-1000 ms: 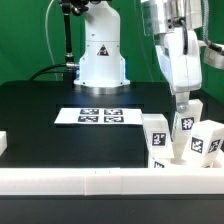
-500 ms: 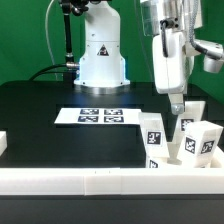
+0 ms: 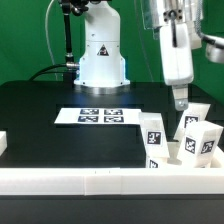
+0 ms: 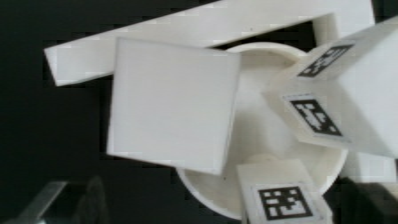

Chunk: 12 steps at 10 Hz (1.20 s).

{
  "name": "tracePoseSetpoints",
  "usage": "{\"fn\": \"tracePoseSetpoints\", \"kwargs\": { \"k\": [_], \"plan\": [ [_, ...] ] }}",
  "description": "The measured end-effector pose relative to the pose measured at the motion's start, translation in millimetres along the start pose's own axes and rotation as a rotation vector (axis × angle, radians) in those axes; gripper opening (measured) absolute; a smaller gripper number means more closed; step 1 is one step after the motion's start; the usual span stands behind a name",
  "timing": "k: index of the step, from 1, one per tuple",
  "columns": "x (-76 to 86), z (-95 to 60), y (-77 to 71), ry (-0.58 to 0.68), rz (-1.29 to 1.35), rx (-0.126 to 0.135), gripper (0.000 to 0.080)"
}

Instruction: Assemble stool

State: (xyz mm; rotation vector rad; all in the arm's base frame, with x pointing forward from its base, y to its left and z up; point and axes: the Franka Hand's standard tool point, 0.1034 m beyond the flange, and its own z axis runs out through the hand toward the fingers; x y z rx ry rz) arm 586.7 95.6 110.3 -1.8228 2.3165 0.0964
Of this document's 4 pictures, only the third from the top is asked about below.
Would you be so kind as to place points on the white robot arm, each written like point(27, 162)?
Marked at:
point(102, 68)

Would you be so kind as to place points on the white marker tag sheet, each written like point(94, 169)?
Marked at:
point(98, 116)

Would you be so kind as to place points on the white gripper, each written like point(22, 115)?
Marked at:
point(177, 63)

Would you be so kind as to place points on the white round stool seat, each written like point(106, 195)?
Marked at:
point(173, 161)

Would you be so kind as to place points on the white U-shaped obstacle fence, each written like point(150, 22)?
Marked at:
point(70, 181)

